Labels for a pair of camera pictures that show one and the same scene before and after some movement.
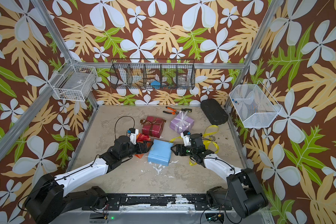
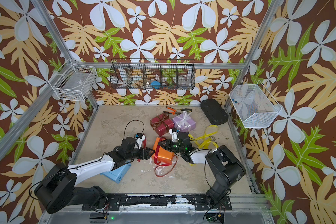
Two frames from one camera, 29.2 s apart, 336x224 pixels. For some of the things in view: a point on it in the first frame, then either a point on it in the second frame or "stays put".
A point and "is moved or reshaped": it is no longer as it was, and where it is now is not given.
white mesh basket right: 255,106 stays put
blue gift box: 160,152 -> 119,174
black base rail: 157,201 stays put
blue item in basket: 156,84 stays put
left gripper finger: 149,143 -> 149,151
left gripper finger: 145,149 -> 146,157
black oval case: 213,110 stays put
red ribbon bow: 140,137 is moved or reshaped
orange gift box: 139,155 is moved or reshaped
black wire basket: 175,74 stays put
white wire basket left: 75,83 stays put
